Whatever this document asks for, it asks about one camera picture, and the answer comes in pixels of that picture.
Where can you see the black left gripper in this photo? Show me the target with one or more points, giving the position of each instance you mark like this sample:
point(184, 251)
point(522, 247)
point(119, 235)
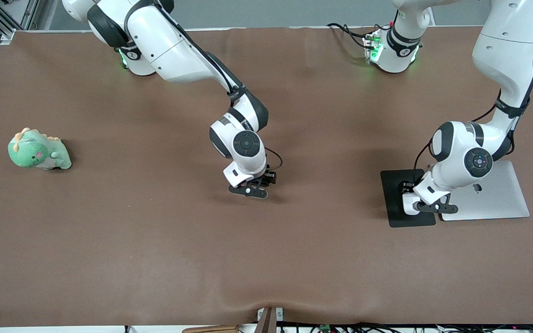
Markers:
point(406, 187)

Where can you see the black mouse pad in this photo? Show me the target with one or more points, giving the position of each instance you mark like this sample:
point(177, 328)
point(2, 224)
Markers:
point(392, 203)

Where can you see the silver laptop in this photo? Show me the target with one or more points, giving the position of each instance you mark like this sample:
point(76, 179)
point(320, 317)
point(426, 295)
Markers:
point(502, 199)

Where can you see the wooden board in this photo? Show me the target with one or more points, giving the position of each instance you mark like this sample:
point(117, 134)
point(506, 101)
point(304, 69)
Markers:
point(211, 329)

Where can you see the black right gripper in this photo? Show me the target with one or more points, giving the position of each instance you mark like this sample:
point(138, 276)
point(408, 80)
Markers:
point(268, 177)

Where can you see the silver metal clamp bracket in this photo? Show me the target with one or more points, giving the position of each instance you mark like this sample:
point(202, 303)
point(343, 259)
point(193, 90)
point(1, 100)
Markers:
point(279, 314)

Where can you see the brown table cover sheet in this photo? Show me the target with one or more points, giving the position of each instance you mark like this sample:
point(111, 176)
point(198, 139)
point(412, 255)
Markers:
point(266, 259)

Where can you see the dark camera stand pole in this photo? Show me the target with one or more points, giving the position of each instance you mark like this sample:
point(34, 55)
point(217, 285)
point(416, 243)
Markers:
point(266, 323)

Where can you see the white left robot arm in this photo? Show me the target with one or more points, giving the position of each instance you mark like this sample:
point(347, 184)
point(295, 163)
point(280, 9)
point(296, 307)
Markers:
point(507, 46)

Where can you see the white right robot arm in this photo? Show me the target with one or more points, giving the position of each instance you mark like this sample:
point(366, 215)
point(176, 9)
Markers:
point(169, 51)

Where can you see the green dinosaur plush toy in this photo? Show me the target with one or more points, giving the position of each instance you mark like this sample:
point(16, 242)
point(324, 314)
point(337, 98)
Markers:
point(35, 155)

